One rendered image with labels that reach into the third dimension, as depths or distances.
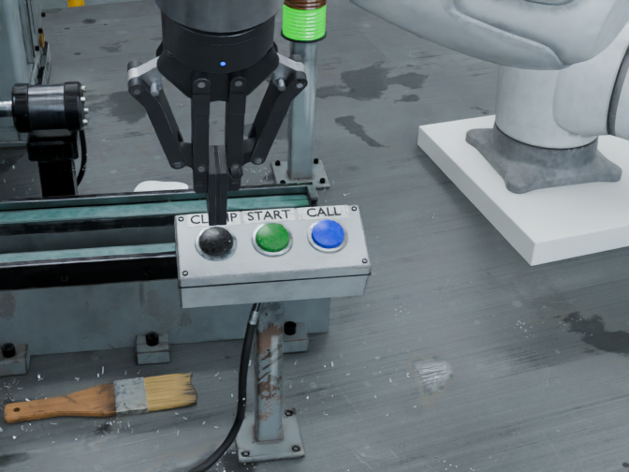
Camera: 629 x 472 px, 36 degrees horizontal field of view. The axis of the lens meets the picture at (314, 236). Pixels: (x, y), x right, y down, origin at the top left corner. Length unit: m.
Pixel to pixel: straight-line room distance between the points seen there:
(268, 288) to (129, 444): 0.27
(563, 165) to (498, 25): 0.98
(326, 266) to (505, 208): 0.57
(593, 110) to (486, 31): 0.91
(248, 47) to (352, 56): 1.27
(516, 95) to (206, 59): 0.83
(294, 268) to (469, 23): 0.42
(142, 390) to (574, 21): 0.74
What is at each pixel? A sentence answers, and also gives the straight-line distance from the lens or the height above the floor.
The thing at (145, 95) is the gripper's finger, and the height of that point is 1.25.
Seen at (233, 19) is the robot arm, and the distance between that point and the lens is 0.61.
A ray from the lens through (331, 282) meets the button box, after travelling 0.87.
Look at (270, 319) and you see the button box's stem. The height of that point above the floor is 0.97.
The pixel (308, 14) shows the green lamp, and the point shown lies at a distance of 1.34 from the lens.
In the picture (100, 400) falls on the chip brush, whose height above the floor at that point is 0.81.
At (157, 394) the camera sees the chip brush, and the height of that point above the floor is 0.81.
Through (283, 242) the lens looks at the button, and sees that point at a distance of 0.86.
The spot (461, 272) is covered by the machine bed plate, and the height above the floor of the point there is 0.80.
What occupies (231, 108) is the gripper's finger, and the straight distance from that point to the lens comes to 0.70.
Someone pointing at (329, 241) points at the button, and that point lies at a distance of 0.86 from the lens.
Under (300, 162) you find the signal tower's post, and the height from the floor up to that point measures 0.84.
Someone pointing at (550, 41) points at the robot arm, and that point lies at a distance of 0.48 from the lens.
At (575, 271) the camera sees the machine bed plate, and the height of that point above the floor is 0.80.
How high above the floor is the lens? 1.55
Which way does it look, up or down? 34 degrees down
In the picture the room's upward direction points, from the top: 2 degrees clockwise
